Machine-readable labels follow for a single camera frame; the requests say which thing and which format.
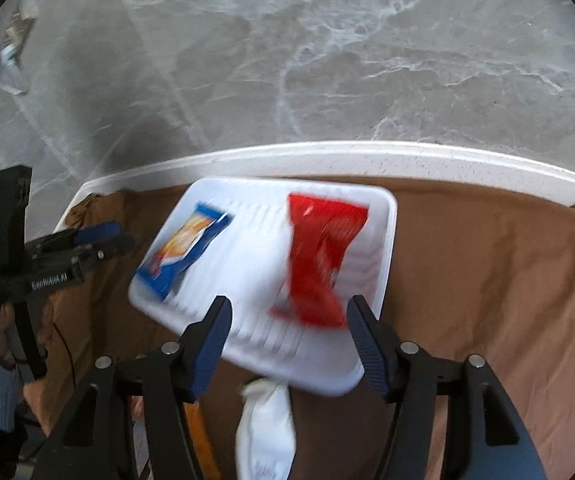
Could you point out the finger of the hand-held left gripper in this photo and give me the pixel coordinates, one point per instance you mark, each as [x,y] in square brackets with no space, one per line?
[100,231]
[112,246]

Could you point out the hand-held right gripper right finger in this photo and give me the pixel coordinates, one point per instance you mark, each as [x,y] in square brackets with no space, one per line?
[367,345]

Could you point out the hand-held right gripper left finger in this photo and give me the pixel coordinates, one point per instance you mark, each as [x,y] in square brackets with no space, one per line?
[215,340]

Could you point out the white plastic tray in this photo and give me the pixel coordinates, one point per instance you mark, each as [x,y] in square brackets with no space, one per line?
[252,270]

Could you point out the red snack packet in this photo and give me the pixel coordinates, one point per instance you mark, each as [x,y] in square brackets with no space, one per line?
[322,255]

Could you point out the person's left hand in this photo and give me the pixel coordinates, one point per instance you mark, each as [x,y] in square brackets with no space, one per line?
[0,330]

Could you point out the blue snack packet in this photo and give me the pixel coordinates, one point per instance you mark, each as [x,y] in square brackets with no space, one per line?
[182,245]

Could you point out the white snack packet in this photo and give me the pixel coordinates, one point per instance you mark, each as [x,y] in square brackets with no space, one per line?
[262,435]

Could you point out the brown cloth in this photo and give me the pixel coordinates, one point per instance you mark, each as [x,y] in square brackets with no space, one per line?
[492,285]

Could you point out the clear plastic object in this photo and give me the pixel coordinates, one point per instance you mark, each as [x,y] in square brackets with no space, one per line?
[10,50]

